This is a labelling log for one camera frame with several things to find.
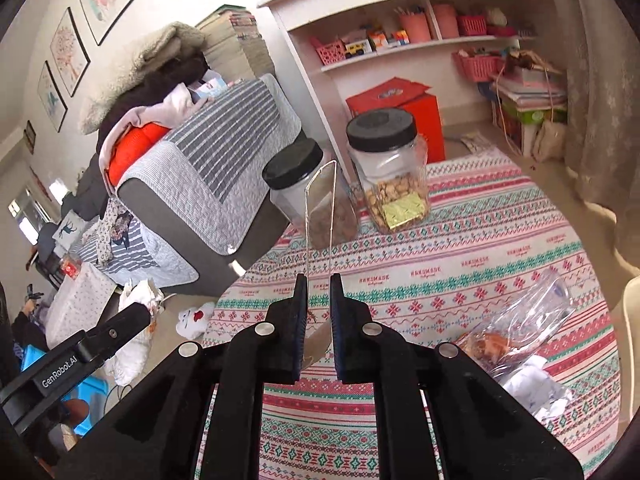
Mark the orange cushion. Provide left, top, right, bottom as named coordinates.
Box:
left=106, top=122, right=169, bottom=188

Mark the framed wall picture lower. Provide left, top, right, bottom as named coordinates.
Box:
left=37, top=61, right=67, bottom=132

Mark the clear jar with pistachios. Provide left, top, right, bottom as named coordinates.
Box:
left=346, top=108, right=430, bottom=233

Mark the pink storage basket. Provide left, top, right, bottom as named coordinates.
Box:
left=451, top=50, right=504, bottom=82

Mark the floral lace curtain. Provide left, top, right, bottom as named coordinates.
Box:
left=553, top=0, right=639, bottom=266

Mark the crumpled grey tissue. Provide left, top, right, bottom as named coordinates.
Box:
left=498, top=354, right=573, bottom=422

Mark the white square trash bin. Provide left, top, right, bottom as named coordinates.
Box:
left=616, top=276, right=639, bottom=422

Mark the white bookshelf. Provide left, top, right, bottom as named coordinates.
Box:
left=262, top=0, right=564, bottom=179

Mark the clear jar with brown nuts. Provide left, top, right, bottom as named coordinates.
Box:
left=262, top=139, right=359, bottom=250

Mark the framed wall picture middle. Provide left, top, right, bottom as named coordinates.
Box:
left=50, top=6, right=90, bottom=96

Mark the white ghost plush toy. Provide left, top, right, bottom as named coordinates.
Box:
left=176, top=301, right=216, bottom=340

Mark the stack of books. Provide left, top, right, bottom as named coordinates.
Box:
left=196, top=6, right=276, bottom=82

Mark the crushed clear plastic bottle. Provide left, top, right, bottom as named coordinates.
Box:
left=456, top=271, right=575, bottom=379

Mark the red gift box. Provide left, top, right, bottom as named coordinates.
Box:
left=346, top=77, right=446, bottom=164

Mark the patterned tablecloth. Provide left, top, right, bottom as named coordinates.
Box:
left=204, top=149, right=620, bottom=479

